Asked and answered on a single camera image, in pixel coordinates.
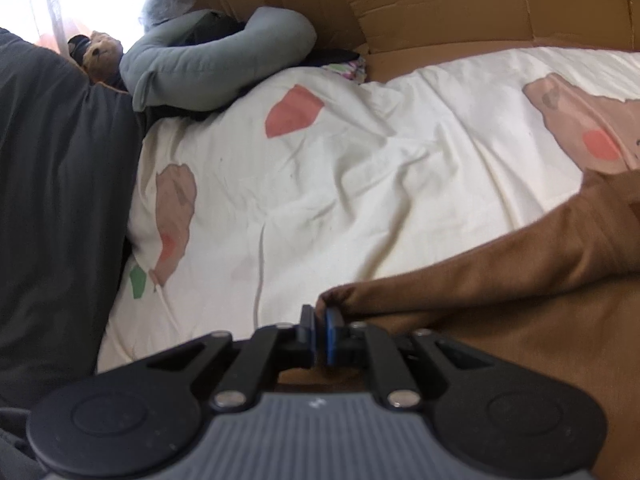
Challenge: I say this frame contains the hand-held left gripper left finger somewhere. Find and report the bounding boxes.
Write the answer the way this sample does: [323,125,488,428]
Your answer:
[95,304,321,411]

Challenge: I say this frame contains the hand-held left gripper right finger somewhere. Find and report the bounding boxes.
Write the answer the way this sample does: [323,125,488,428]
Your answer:
[320,307,538,411]

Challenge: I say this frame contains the brown printed t-shirt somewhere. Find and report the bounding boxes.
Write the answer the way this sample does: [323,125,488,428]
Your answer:
[277,167,640,480]

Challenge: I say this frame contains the cream printed blanket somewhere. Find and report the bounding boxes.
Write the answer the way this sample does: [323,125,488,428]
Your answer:
[97,45,640,376]

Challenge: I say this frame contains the small floral cloth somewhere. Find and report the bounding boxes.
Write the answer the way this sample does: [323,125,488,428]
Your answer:
[320,57,368,83]

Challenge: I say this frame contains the dark grey pillow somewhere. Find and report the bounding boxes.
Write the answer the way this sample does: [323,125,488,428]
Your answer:
[0,27,146,480]

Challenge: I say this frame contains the grey neck pillow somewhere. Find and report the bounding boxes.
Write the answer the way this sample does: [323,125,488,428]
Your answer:
[119,6,318,111]

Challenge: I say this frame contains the black cloth bundle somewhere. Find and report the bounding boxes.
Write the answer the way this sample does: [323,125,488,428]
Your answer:
[187,10,246,46]

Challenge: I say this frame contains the teddy bear toy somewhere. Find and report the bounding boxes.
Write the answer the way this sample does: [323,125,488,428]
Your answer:
[67,32,126,91]

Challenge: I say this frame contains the flattened cardboard sheet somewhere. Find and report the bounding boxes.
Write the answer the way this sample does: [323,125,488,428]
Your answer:
[190,0,640,83]

